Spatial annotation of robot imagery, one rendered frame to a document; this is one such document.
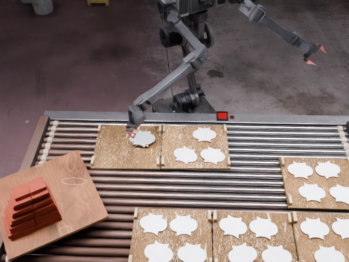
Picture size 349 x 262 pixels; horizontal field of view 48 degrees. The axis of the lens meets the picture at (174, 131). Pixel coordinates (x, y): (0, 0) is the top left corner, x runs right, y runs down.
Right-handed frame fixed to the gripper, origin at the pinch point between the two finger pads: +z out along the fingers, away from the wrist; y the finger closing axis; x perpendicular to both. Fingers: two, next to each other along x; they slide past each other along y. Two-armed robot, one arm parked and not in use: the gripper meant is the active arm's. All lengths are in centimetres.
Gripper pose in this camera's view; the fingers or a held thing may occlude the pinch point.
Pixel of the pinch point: (135, 131)
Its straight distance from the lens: 240.7
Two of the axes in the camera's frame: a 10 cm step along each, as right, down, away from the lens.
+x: -9.7, -1.7, 1.7
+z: 0.0, 7.0, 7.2
